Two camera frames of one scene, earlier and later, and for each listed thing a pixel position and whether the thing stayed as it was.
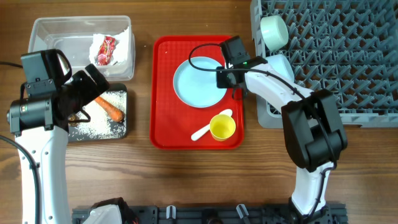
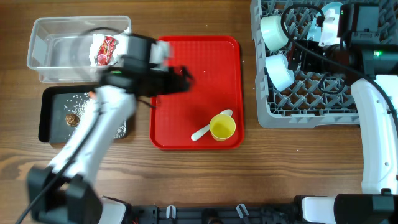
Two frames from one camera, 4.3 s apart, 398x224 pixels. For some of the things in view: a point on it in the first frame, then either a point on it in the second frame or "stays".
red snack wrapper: (106, 50) stays
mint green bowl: (274, 32) stays
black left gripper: (92, 91) to (166, 84)
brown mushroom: (72, 117) stays
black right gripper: (221, 80) to (306, 65)
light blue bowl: (281, 64) stays
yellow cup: (222, 127) stays
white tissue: (120, 52) stays
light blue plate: (196, 88) to (331, 32)
